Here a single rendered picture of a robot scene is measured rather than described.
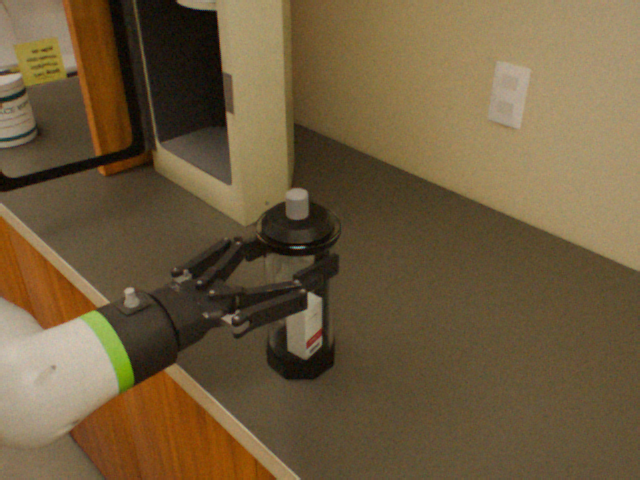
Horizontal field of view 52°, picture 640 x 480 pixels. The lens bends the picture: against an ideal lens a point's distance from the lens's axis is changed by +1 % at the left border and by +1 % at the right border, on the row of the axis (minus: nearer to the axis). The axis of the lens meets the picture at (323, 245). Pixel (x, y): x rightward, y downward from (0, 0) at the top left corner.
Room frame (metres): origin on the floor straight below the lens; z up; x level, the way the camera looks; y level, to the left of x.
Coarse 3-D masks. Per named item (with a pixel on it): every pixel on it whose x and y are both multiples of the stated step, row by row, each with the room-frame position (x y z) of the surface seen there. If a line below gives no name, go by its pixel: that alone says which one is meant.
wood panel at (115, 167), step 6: (150, 150) 1.33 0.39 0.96; (138, 156) 1.31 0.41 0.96; (144, 156) 1.32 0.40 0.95; (150, 156) 1.33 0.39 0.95; (120, 162) 1.28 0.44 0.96; (126, 162) 1.29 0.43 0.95; (132, 162) 1.29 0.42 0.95; (138, 162) 1.30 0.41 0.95; (144, 162) 1.32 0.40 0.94; (102, 168) 1.26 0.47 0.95; (108, 168) 1.26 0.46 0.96; (114, 168) 1.27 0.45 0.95; (120, 168) 1.27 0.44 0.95; (126, 168) 1.28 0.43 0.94; (108, 174) 1.25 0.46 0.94
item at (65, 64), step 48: (0, 0) 1.14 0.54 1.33; (48, 0) 1.18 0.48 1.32; (96, 0) 1.23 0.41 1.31; (0, 48) 1.12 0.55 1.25; (48, 48) 1.17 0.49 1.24; (96, 48) 1.22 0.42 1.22; (0, 96) 1.11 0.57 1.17; (48, 96) 1.16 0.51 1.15; (96, 96) 1.21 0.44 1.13; (0, 144) 1.10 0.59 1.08; (48, 144) 1.14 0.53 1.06; (96, 144) 1.20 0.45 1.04; (0, 192) 1.08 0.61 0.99
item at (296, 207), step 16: (288, 192) 0.69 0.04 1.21; (304, 192) 0.69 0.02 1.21; (272, 208) 0.71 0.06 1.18; (288, 208) 0.68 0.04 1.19; (304, 208) 0.68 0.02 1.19; (320, 208) 0.71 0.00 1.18; (272, 224) 0.67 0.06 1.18; (288, 224) 0.67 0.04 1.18; (304, 224) 0.67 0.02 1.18; (320, 224) 0.67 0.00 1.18; (288, 240) 0.65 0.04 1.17; (304, 240) 0.65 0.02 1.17
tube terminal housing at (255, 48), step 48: (240, 0) 1.06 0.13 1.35; (288, 0) 1.27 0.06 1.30; (240, 48) 1.06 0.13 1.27; (288, 48) 1.23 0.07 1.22; (240, 96) 1.05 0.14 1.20; (288, 96) 1.20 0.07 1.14; (240, 144) 1.05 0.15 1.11; (288, 144) 1.16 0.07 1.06; (192, 192) 1.17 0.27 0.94; (240, 192) 1.05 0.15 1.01
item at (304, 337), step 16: (256, 224) 0.69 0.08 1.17; (336, 224) 0.69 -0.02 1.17; (272, 240) 0.65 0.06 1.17; (320, 240) 0.65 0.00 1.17; (272, 256) 0.66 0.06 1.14; (288, 256) 0.65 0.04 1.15; (304, 256) 0.65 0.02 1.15; (320, 256) 0.66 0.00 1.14; (272, 272) 0.66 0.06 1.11; (288, 272) 0.65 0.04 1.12; (320, 288) 0.66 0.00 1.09; (320, 304) 0.66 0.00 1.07; (288, 320) 0.65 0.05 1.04; (304, 320) 0.65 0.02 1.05; (320, 320) 0.66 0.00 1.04; (272, 336) 0.67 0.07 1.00; (288, 336) 0.65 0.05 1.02; (304, 336) 0.65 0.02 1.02; (320, 336) 0.66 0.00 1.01; (272, 352) 0.67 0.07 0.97; (288, 352) 0.65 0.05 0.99; (304, 352) 0.65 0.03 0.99; (320, 352) 0.66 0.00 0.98
